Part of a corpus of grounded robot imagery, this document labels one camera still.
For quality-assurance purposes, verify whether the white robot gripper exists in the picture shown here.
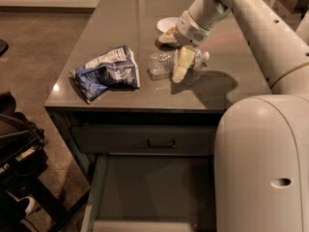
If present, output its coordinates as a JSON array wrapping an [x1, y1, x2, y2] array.
[[158, 11, 210, 83]]

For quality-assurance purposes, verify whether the clear plastic water bottle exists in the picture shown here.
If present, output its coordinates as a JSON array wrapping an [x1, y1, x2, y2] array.
[[148, 49, 210, 80]]

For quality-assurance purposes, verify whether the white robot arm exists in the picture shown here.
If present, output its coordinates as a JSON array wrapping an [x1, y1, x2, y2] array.
[[173, 0, 309, 232]]

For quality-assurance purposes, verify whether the grey top drawer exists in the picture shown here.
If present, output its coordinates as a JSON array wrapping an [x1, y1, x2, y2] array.
[[70, 125, 216, 156]]

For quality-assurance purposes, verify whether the open grey middle drawer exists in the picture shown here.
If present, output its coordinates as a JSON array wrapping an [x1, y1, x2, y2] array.
[[81, 155, 216, 232]]

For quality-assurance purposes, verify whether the white ceramic bowl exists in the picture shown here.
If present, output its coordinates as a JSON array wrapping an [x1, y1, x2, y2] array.
[[156, 17, 179, 33]]

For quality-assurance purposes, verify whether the crumpled blue chip bag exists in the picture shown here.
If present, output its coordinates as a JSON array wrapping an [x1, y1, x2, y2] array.
[[70, 45, 140, 103]]

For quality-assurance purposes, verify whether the black round object left edge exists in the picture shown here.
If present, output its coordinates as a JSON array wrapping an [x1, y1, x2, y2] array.
[[0, 39, 9, 56]]

